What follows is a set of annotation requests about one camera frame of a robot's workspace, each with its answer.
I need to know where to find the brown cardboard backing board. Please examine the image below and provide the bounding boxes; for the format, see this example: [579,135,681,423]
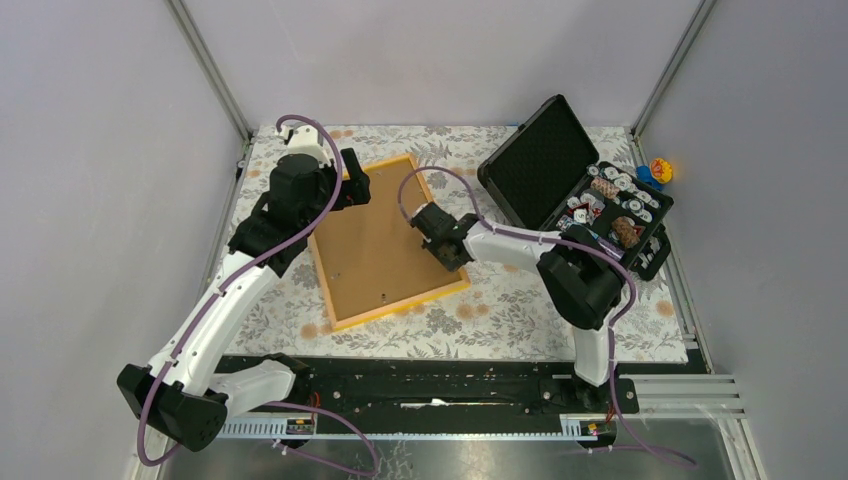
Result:
[312,158,465,325]

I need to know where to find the yellow wooden picture frame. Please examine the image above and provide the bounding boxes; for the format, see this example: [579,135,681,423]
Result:
[307,153,472,333]

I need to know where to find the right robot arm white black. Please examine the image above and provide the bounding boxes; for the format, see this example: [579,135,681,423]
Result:
[406,202,635,414]

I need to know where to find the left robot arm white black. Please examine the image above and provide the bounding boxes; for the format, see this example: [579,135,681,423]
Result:
[117,148,370,452]

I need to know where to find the floral patterned table mat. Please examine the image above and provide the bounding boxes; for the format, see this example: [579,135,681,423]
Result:
[226,125,687,364]

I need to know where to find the black poker chip case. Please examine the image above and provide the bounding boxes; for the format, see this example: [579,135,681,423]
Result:
[477,94,673,281]

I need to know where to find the pink patterned chip stack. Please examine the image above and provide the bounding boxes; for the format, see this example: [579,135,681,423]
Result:
[590,178,620,199]

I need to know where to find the brown chip stack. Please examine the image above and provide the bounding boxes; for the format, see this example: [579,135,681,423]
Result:
[611,217,640,249]

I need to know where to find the blue toy piece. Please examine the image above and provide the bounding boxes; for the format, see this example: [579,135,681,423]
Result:
[636,165,657,189]

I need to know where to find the yellow orange toy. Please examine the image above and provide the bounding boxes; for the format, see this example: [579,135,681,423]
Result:
[649,157,674,185]

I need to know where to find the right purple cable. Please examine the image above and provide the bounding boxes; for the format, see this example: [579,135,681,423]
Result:
[397,165,698,468]

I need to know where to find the purple cable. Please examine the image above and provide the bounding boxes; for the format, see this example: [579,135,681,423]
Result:
[397,165,698,468]
[135,114,385,476]

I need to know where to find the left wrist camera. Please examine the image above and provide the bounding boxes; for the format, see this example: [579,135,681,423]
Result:
[276,125,334,165]

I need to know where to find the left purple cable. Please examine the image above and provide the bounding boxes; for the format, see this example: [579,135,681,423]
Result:
[135,114,385,476]

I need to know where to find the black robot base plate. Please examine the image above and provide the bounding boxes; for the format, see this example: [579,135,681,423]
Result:
[218,354,641,436]

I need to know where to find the left aluminium corner post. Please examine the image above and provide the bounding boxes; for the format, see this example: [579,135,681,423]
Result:
[164,0,254,142]

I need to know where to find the aluminium corner post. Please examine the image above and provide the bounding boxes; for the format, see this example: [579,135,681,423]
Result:
[164,0,254,142]
[630,0,718,139]

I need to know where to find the white slotted cable duct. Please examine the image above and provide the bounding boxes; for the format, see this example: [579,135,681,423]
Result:
[218,415,601,441]

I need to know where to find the right aluminium corner post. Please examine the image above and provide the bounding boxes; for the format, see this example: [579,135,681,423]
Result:
[630,0,718,139]

